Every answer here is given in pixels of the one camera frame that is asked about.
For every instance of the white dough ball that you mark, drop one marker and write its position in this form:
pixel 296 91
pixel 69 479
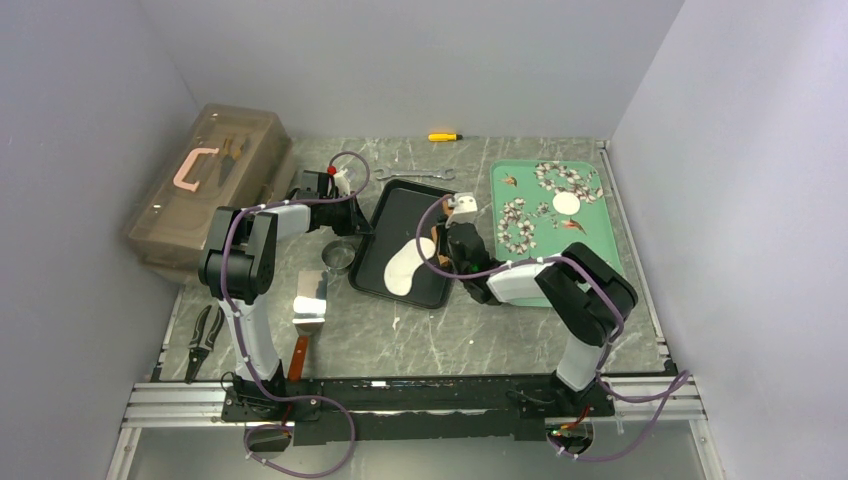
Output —
pixel 400 269

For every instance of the aluminium frame rail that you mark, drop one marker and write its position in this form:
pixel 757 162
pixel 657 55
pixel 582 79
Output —
pixel 174 405

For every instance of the flat white dumpling wrapper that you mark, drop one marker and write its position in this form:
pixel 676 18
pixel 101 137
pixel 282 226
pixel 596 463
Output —
pixel 566 203

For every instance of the metal spatula orange handle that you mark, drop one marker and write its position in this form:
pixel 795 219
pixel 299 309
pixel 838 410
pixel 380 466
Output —
pixel 309 316

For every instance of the wooden double-ended dough roller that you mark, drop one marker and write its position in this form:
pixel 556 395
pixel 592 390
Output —
pixel 438 231

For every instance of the silver wrench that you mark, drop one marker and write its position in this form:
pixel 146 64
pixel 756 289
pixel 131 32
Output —
pixel 382 174

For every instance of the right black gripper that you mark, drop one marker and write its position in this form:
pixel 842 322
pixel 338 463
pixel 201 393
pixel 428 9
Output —
pixel 442 229

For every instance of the yellow screwdriver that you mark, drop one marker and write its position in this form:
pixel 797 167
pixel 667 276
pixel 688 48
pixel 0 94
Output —
pixel 444 137

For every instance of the translucent brown toolbox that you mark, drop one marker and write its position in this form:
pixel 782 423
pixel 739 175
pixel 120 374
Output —
pixel 233 156

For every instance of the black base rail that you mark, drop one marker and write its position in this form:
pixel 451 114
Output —
pixel 522 407

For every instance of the black pliers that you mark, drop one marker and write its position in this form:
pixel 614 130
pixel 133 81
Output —
pixel 207 327

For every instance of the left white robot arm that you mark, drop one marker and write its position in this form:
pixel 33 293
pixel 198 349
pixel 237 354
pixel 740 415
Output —
pixel 239 260

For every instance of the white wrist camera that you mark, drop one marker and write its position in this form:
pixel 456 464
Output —
pixel 462 208
pixel 343 182

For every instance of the black baking tray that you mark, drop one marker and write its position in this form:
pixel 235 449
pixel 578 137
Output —
pixel 395 221

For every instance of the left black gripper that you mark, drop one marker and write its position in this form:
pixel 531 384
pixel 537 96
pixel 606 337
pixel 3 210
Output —
pixel 357 223

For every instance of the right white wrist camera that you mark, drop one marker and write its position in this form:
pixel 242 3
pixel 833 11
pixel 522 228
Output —
pixel 462 208

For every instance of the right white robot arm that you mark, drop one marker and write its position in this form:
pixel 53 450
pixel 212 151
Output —
pixel 591 298

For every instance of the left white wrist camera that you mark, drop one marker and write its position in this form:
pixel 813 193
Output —
pixel 343 182

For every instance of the green floral tray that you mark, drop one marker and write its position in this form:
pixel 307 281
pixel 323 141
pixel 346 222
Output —
pixel 525 222

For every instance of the metal ring cutter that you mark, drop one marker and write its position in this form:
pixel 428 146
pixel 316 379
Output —
pixel 338 255

